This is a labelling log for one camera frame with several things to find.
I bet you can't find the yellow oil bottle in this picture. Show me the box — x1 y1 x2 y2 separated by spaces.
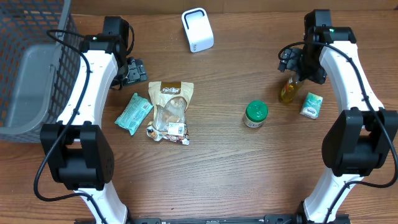
279 73 304 104

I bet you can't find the green flushable wipes pack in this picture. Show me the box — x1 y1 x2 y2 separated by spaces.
114 93 154 136

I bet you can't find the brown mixed nuts bag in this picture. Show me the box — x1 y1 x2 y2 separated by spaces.
146 82 194 146

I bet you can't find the small teal tissue pack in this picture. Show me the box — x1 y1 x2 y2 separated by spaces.
300 92 323 119

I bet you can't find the green lidded jar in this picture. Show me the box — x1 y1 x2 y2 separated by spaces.
243 100 269 128

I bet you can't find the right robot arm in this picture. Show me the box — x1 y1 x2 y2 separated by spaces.
278 25 397 223

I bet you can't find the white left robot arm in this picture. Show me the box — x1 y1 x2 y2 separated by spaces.
33 33 131 223

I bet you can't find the white barcode scanner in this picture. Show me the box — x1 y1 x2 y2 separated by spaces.
181 7 214 53

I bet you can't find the dark grey plastic basket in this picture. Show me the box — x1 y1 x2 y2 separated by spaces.
1 1 80 142

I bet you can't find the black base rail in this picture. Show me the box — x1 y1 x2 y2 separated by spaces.
74 212 352 224

